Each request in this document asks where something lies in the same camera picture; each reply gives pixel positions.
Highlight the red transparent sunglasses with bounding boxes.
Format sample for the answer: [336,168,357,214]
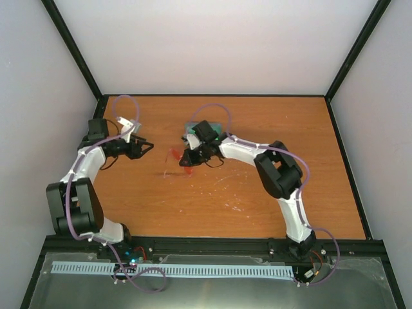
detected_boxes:
[163,147,193,178]

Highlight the grey-green glasses case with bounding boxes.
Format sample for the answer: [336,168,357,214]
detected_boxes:
[185,120,222,140]

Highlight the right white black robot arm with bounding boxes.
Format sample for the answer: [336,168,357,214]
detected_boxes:
[179,120,316,260]

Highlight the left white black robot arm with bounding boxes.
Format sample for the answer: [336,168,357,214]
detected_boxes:
[46,117,154,259]

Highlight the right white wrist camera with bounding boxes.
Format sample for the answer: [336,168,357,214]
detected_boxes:
[182,133,201,150]

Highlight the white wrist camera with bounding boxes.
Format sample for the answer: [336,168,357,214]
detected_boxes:
[182,133,201,150]
[116,117,141,143]

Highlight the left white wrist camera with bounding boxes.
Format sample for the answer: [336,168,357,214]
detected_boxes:
[116,117,141,143]

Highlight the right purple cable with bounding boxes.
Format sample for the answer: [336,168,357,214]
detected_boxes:
[191,102,341,288]

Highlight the purple cable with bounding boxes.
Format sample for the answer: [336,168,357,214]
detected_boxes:
[191,102,341,288]
[64,94,167,293]

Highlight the black aluminium front rail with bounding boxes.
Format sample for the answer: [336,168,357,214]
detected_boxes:
[40,236,389,265]

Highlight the left controller board with wires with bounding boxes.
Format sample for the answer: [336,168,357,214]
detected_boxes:
[124,246,147,267]

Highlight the light blue slotted cable duct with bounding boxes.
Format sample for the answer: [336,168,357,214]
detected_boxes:
[50,261,294,280]

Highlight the left black frame post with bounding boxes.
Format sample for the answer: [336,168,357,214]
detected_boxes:
[41,0,103,100]

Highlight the black frame post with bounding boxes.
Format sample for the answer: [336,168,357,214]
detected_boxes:
[324,0,391,103]
[41,0,103,100]

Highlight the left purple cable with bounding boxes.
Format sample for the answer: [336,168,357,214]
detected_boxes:
[64,94,167,293]

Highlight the right connector with wires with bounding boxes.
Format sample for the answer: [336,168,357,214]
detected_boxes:
[303,250,323,281]

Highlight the right black frame post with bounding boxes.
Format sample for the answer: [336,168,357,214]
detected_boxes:
[324,0,391,103]

